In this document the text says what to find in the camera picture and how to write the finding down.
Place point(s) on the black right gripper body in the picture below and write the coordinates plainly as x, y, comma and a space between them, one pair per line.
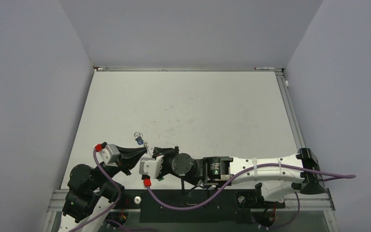
166, 167

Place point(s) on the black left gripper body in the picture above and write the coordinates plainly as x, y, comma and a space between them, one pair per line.
113, 169

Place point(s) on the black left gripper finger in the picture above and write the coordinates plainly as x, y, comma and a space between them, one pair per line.
128, 163
131, 152

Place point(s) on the blue plastic key tag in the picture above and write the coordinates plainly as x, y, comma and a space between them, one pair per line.
139, 140

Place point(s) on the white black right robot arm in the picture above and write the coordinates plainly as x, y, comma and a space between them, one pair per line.
296, 172

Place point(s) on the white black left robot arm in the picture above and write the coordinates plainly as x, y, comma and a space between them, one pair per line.
92, 191

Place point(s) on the red white marker pen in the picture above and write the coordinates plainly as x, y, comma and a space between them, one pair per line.
265, 68

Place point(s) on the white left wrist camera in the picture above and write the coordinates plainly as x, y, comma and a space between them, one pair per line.
109, 153

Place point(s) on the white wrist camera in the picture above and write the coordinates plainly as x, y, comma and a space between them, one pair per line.
151, 166
109, 153

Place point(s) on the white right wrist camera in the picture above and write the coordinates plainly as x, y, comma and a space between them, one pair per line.
151, 166

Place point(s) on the aluminium frame rail front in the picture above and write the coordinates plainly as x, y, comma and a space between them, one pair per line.
319, 202

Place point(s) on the aluminium frame rail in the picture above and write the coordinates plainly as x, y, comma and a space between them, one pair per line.
178, 69
293, 121
319, 202

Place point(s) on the aluminium frame rail back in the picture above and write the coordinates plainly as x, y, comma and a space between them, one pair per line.
178, 69

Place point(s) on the aluminium frame rail right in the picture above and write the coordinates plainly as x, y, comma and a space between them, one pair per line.
293, 121

